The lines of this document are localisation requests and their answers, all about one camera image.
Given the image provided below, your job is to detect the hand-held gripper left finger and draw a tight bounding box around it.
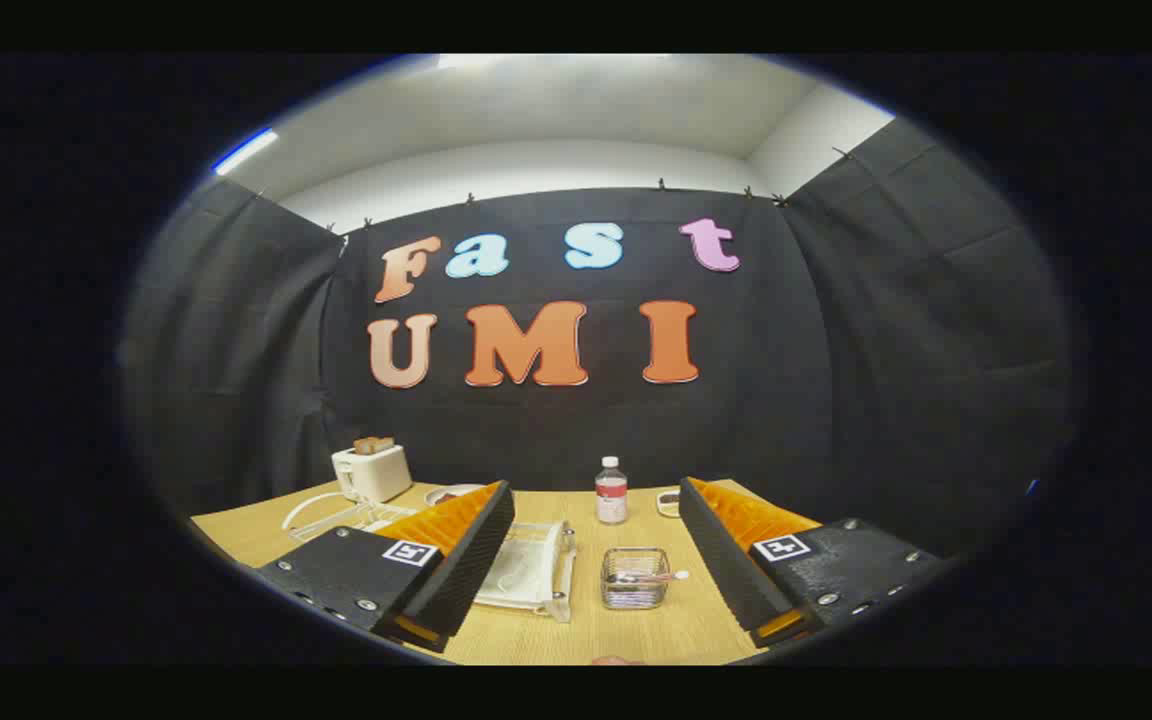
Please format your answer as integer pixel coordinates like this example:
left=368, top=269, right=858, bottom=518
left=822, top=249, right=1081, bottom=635
left=256, top=480, right=517, bottom=654

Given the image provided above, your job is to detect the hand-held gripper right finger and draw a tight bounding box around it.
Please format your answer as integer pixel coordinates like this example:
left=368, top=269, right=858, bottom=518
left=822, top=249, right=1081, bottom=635
left=678, top=476, right=944, bottom=650

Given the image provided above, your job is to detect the white wire dish rack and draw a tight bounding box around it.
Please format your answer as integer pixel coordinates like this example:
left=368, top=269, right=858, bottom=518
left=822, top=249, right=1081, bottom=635
left=281, top=492, right=579, bottom=624

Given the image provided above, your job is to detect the metal wire basket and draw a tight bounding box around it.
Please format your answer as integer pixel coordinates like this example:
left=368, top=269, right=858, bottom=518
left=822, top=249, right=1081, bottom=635
left=601, top=547, right=671, bottom=611

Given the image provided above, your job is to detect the white ribbed drip tray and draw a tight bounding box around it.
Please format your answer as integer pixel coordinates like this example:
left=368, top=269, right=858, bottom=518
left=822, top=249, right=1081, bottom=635
left=476, top=522, right=565, bottom=611

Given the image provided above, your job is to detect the clear plastic water bottle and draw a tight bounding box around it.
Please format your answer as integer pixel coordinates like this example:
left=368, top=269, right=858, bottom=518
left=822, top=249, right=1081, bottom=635
left=595, top=456, right=629, bottom=526

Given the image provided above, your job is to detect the white toaster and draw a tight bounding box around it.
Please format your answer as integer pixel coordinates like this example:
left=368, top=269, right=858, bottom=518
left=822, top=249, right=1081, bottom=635
left=332, top=437, right=414, bottom=504

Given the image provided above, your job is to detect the black backdrop cloth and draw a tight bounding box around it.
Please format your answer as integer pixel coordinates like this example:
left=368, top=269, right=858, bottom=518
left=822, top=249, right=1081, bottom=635
left=119, top=118, right=1077, bottom=561

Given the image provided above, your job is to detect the ceiling light strip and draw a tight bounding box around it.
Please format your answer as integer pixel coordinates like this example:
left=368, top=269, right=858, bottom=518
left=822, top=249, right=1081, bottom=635
left=211, top=128, right=279, bottom=176

